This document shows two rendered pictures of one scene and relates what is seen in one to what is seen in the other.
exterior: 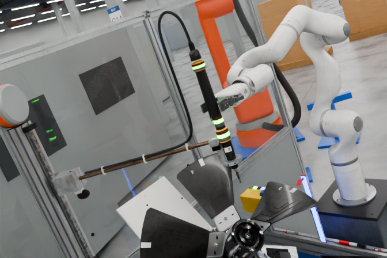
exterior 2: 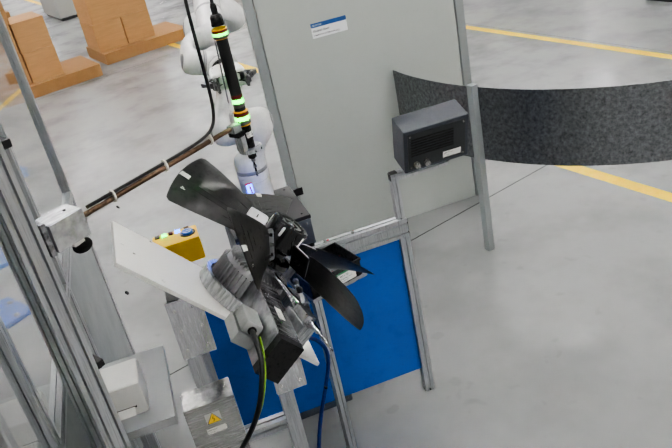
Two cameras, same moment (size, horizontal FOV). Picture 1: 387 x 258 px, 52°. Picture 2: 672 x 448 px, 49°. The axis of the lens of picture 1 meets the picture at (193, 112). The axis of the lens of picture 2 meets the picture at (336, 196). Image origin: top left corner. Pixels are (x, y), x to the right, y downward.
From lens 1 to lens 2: 1.65 m
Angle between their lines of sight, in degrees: 60
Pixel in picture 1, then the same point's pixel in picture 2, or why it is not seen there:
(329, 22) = (232, 5)
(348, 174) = (265, 182)
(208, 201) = (222, 213)
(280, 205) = (269, 206)
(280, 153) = not seen: hidden behind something
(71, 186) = (80, 230)
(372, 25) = not seen: outside the picture
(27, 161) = (12, 200)
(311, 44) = not seen: hidden behind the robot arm
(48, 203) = (42, 270)
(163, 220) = (242, 219)
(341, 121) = (259, 118)
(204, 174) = (199, 185)
